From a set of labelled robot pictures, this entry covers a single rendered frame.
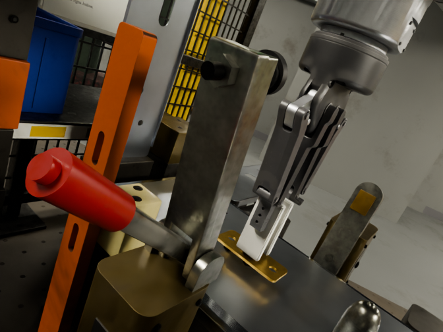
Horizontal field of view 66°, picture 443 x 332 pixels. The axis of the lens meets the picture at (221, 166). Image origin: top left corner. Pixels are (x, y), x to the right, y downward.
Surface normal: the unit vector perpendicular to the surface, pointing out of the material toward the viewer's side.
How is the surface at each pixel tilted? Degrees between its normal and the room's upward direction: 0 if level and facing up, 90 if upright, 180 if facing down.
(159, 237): 90
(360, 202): 78
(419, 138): 90
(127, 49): 90
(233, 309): 0
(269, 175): 100
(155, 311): 0
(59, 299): 90
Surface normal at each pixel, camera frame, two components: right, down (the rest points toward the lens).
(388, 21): 0.08, 0.35
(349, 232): -0.48, -0.13
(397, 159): -0.30, 0.21
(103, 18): 0.74, 0.47
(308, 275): 0.36, -0.88
